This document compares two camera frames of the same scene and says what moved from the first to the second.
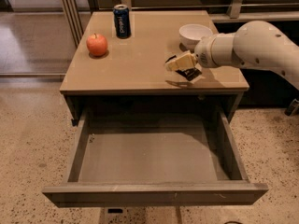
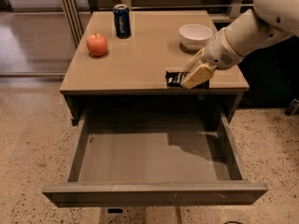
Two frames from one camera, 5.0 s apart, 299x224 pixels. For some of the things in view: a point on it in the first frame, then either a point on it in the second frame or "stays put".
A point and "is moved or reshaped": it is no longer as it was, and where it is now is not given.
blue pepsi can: x=122 y=21 stays put
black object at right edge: x=292 y=107 stays put
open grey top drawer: x=154 y=156 stays put
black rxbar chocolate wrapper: x=188 y=73 is moved or reshaped
